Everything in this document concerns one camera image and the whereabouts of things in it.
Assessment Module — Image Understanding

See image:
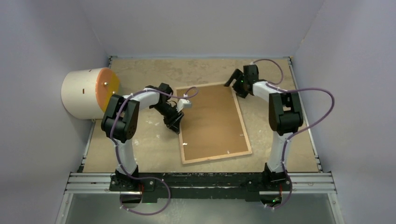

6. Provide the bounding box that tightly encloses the aluminium extrusion rail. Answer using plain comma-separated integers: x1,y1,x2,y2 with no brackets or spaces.
65,173,337,194

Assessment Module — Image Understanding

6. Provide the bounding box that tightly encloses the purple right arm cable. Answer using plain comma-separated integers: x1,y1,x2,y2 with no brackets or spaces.
252,58,336,211

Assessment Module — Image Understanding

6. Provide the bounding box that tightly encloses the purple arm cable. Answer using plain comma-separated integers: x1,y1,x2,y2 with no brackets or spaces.
252,58,336,211
110,86,199,216

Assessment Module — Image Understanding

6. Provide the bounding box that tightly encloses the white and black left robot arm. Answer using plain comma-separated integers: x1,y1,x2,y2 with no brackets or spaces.
101,83,191,191

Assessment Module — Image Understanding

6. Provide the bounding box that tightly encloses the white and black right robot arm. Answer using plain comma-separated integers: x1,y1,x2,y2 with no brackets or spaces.
224,64,304,190

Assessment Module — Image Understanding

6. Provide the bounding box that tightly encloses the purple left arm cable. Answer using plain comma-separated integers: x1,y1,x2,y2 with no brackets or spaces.
110,86,199,216

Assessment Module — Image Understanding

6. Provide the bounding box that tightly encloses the wooden picture frame with glass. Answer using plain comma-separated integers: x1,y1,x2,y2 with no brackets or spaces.
175,81,253,165

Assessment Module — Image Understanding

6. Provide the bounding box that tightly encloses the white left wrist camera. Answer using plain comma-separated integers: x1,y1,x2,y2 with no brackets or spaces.
177,95,192,112

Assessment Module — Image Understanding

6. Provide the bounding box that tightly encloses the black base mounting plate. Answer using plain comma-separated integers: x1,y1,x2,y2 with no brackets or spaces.
109,172,292,203

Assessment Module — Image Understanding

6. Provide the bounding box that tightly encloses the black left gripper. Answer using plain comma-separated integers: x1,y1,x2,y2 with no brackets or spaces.
152,103,184,134

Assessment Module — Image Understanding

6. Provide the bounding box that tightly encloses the white cylinder with orange lid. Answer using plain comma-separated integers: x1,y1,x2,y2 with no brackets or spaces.
61,67,120,120

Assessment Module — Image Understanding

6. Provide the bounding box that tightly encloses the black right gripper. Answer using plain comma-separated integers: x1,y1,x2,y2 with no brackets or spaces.
223,70,248,99

